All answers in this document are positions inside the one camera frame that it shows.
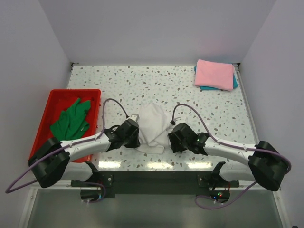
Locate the white t shirt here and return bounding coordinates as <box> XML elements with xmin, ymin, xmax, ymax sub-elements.
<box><xmin>137</xmin><ymin>102</ymin><xmax>189</xmax><ymax>154</ymax></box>

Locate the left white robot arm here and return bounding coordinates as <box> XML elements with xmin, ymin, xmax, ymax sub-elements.
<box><xmin>28</xmin><ymin>115</ymin><xmax>140</xmax><ymax>188</ymax></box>

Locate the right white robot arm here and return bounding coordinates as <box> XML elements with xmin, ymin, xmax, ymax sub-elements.
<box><xmin>168</xmin><ymin>123</ymin><xmax>291</xmax><ymax>191</ymax></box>

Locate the green t shirt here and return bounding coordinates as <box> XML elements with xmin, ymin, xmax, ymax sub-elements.
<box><xmin>50</xmin><ymin>98</ymin><xmax>91</xmax><ymax>141</ymax></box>

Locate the folded pink t shirt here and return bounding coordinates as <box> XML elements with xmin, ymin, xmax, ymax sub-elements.
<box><xmin>194</xmin><ymin>58</ymin><xmax>234</xmax><ymax>92</ymax></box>

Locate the folded teal t shirt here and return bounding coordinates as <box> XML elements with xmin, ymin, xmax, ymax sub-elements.
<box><xmin>193</xmin><ymin>66</ymin><xmax>238</xmax><ymax>91</ymax></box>

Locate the red plastic bin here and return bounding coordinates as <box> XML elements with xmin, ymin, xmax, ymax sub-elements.
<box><xmin>30</xmin><ymin>89</ymin><xmax>101</xmax><ymax>156</ymax></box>

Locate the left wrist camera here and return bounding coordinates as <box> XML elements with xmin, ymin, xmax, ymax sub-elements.
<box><xmin>128</xmin><ymin>114</ymin><xmax>139</xmax><ymax>122</ymax></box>

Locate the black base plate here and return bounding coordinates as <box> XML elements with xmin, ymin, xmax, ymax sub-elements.
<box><xmin>71</xmin><ymin>171</ymin><xmax>239</xmax><ymax>199</ymax></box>

